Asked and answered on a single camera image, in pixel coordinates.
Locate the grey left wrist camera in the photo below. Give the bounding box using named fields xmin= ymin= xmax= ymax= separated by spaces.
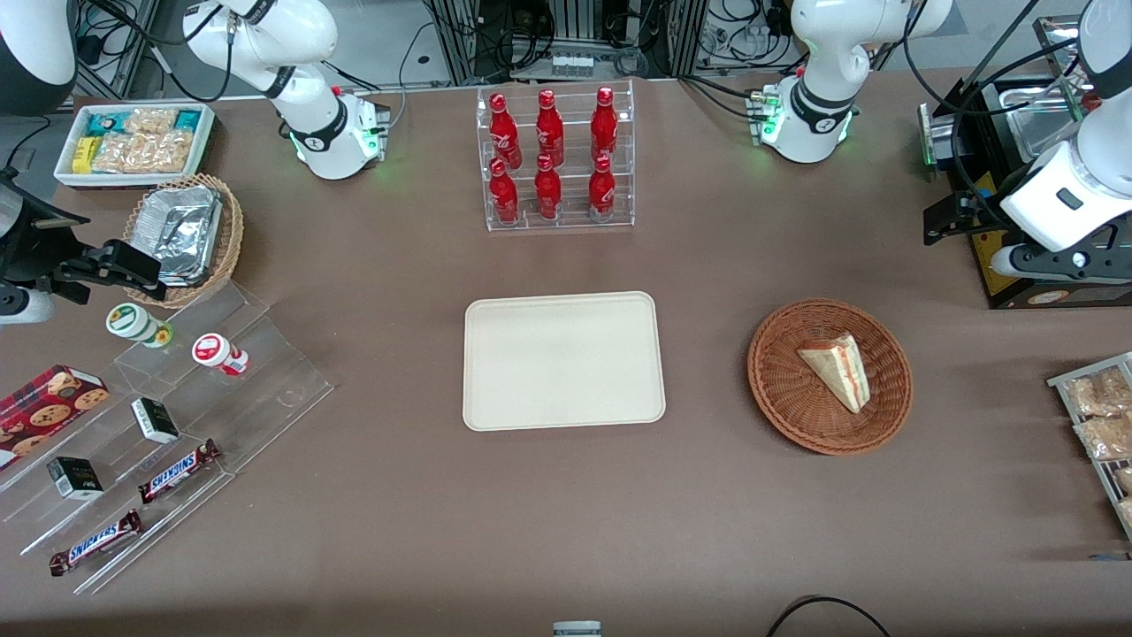
xmin=989 ymin=245 xmax=1132 ymax=286

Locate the clear acrylic bottle rack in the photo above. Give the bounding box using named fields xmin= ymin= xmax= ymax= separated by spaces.
xmin=475 ymin=79 xmax=637 ymax=234

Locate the large clear cracker bag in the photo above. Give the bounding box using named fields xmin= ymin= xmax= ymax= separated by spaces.
xmin=92 ymin=130 xmax=195 ymax=175

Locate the Snickers bar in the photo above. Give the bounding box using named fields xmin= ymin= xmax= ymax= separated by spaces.
xmin=49 ymin=510 xmax=144 ymax=578
xmin=138 ymin=439 xmax=223 ymax=505

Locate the brown wicker basket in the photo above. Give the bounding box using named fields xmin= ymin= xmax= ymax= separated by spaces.
xmin=746 ymin=298 xmax=914 ymax=457

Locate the silver block with green light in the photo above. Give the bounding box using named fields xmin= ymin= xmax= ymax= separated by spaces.
xmin=917 ymin=103 xmax=965 ymax=171

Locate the red plaid cookie box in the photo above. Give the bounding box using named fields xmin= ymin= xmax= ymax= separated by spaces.
xmin=0 ymin=364 xmax=111 ymax=472

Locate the white snack bin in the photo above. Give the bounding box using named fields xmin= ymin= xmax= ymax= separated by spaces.
xmin=53 ymin=101 xmax=217 ymax=190

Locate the black floor cable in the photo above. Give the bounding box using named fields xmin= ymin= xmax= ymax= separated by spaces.
xmin=764 ymin=595 xmax=891 ymax=637

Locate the aluminium foil tray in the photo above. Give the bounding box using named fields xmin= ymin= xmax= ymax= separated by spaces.
xmin=133 ymin=185 xmax=224 ymax=288

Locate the cream plastic tray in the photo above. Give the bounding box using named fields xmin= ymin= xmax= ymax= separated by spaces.
xmin=463 ymin=291 xmax=667 ymax=433

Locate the clear acrylic stepped shelf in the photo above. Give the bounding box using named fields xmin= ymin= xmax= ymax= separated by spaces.
xmin=0 ymin=280 xmax=336 ymax=596

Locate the small clear cracker bag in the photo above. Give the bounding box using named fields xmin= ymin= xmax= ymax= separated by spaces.
xmin=124 ymin=107 xmax=180 ymax=135

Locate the steel warmer pan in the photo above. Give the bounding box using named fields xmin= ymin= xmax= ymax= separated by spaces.
xmin=1001 ymin=76 xmax=1087 ymax=167

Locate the light wicker basket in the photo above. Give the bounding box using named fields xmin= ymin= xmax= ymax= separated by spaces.
xmin=122 ymin=173 xmax=245 ymax=310

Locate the green lid yogurt bottle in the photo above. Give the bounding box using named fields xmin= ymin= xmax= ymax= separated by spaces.
xmin=105 ymin=303 xmax=174 ymax=349

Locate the triangle sandwich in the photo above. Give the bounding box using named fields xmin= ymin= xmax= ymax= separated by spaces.
xmin=796 ymin=332 xmax=872 ymax=415

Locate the red drink bottle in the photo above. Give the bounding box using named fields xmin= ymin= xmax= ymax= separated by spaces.
xmin=533 ymin=154 xmax=563 ymax=221
xmin=590 ymin=86 xmax=619 ymax=163
xmin=587 ymin=155 xmax=617 ymax=223
xmin=535 ymin=88 xmax=566 ymax=167
xmin=488 ymin=158 xmax=522 ymax=226
xmin=489 ymin=93 xmax=524 ymax=170

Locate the wire rack tray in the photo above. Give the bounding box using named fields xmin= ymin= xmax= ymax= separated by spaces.
xmin=1047 ymin=351 xmax=1132 ymax=542

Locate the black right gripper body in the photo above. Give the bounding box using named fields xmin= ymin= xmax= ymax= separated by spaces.
xmin=0 ymin=175 xmax=91 ymax=289

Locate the black food warmer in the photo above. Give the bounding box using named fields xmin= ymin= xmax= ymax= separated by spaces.
xmin=920 ymin=13 xmax=1132 ymax=311

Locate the small black box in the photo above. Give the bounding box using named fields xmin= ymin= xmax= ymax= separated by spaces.
xmin=130 ymin=397 xmax=181 ymax=445
xmin=46 ymin=456 xmax=105 ymax=502

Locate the red lid yogurt bottle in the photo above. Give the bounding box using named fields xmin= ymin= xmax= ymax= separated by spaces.
xmin=191 ymin=333 xmax=250 ymax=378

